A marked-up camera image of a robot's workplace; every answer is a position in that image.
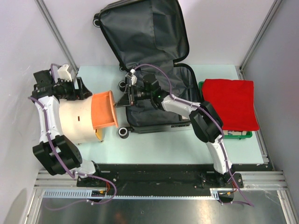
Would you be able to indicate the green plastic tray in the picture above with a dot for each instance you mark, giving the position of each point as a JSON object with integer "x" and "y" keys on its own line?
{"x": 249, "y": 133}

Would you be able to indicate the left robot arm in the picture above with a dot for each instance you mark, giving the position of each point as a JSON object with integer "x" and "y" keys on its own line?
{"x": 55, "y": 151}

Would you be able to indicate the white black space suitcase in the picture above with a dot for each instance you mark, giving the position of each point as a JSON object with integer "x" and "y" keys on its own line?
{"x": 150, "y": 36}

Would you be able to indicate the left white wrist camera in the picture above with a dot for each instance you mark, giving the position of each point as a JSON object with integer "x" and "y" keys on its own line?
{"x": 66, "y": 72}

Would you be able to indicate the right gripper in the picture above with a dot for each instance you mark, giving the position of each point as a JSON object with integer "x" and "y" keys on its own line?
{"x": 125, "y": 101}

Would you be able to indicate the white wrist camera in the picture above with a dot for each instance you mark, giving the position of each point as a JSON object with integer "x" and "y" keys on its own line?
{"x": 66, "y": 72}
{"x": 132, "y": 77}

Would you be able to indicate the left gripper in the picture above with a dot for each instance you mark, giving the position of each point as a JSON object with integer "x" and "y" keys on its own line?
{"x": 81, "y": 94}

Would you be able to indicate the teal cream sock towel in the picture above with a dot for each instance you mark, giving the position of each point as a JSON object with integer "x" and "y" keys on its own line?
{"x": 234, "y": 133}

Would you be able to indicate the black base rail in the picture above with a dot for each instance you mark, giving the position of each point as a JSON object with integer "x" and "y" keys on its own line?
{"x": 144, "y": 182}

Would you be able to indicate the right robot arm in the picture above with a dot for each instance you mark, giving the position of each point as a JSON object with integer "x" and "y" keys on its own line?
{"x": 205, "y": 121}

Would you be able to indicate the red cloth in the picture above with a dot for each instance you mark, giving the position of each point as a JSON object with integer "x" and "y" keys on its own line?
{"x": 234, "y": 102}

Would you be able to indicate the beige drum with orange lid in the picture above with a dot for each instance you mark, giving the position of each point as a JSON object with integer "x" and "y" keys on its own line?
{"x": 85, "y": 120}

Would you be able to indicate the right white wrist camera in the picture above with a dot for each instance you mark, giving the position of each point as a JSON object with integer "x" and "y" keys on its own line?
{"x": 132, "y": 77}

